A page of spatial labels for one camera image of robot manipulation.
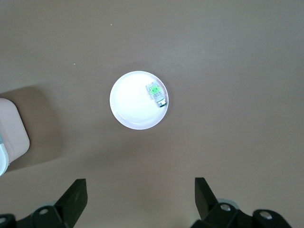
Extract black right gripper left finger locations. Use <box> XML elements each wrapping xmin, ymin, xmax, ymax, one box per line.
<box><xmin>26</xmin><ymin>178</ymin><xmax>89</xmax><ymax>228</ymax></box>

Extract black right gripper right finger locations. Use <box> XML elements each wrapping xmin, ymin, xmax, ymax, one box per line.
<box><xmin>192</xmin><ymin>177</ymin><xmax>252</xmax><ymax>228</ymax></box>

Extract white lidded box grey latches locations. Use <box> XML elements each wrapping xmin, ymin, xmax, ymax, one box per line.
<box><xmin>0</xmin><ymin>97</ymin><xmax>30</xmax><ymax>176</ymax></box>

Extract pink round plate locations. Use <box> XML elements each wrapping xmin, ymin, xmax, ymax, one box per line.
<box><xmin>109</xmin><ymin>70</ymin><xmax>170</xmax><ymax>131</ymax></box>

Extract brown table mat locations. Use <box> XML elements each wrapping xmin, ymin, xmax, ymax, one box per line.
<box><xmin>0</xmin><ymin>0</ymin><xmax>304</xmax><ymax>228</ymax></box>

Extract green white push-button switch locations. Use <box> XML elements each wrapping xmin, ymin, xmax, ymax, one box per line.
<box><xmin>145</xmin><ymin>82</ymin><xmax>168</xmax><ymax>109</ymax></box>

